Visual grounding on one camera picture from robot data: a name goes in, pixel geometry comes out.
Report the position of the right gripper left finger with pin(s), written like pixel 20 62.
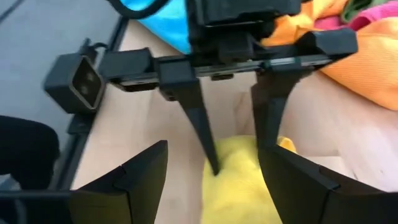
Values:
pixel 140 183

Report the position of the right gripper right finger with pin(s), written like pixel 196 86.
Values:
pixel 295 183

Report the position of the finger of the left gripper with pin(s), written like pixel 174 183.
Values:
pixel 192 99
pixel 269 109

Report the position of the yellow microfiber towel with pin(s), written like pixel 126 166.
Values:
pixel 236 186

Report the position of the orange microfiber towel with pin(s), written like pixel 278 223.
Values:
pixel 373 68
pixel 292 28

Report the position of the blue microfiber towel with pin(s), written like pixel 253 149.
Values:
pixel 168 28

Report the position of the green microfiber towel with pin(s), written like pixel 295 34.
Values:
pixel 357 7

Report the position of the pink microfiber towel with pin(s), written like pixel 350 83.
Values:
pixel 373 14

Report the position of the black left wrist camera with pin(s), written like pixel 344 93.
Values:
pixel 242 11

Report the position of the black aluminium table frame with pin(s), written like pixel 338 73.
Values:
pixel 81 137

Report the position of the black table-level camera box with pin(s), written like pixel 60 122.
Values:
pixel 73 84

